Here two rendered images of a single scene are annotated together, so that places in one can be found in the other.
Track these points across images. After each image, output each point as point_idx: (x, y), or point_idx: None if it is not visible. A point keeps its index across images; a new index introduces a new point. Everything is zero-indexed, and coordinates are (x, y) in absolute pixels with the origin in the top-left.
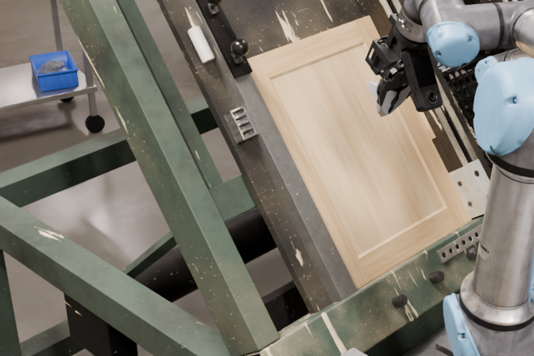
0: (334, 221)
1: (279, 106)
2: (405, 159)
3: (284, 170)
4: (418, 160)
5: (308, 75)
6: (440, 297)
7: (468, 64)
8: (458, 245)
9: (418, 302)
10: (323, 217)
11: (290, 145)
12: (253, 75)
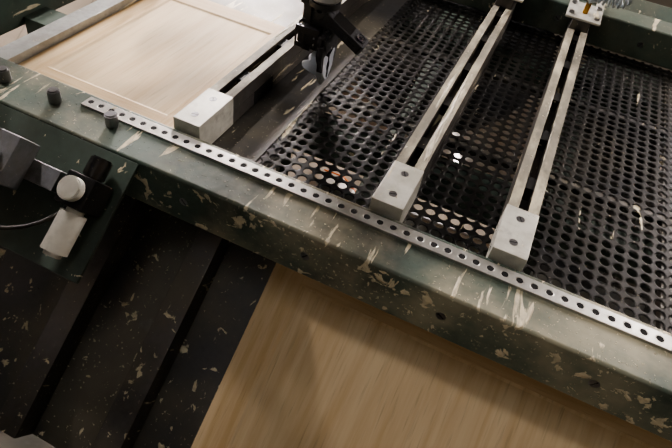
0: (74, 47)
1: (153, 5)
2: (189, 78)
3: (91, 7)
4: (197, 86)
5: (200, 14)
6: (36, 112)
7: (298, 30)
8: (113, 110)
9: (17, 96)
10: (73, 41)
11: (123, 15)
12: None
